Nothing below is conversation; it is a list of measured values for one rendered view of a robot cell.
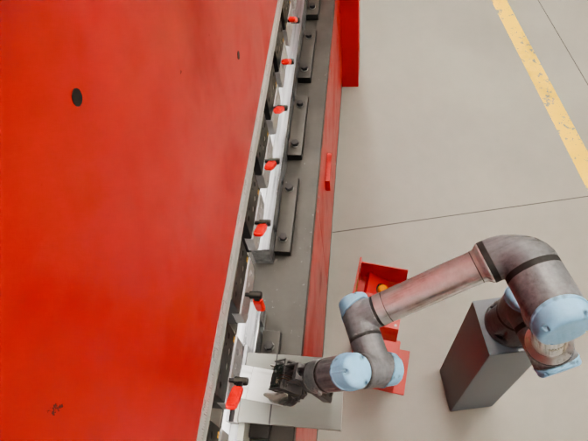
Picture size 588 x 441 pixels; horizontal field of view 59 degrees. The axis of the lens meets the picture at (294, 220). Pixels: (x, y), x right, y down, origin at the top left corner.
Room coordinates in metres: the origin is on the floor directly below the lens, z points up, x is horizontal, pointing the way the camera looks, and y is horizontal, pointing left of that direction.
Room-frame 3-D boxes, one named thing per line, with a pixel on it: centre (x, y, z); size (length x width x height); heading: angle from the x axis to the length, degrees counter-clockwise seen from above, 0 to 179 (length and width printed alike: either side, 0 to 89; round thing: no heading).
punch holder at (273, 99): (1.15, 0.03, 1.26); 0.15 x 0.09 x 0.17; 165
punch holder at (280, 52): (1.34, -0.02, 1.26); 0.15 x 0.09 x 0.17; 165
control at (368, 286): (0.66, -0.23, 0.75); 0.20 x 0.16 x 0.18; 156
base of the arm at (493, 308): (0.49, -0.60, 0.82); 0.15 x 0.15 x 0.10
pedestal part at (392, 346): (0.65, -0.25, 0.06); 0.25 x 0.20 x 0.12; 66
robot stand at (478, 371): (0.49, -0.60, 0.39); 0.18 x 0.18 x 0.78; 87
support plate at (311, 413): (0.36, 0.09, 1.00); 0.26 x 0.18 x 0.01; 75
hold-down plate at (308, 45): (1.74, -0.19, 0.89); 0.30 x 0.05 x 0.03; 165
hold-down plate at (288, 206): (0.97, 0.02, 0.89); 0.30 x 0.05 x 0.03; 165
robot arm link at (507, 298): (0.49, -0.60, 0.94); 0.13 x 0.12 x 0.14; 5
